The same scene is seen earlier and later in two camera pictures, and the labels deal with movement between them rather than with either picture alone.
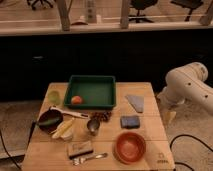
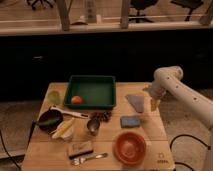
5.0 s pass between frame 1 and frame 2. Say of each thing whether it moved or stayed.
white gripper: moved
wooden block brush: stayed
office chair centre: stayed
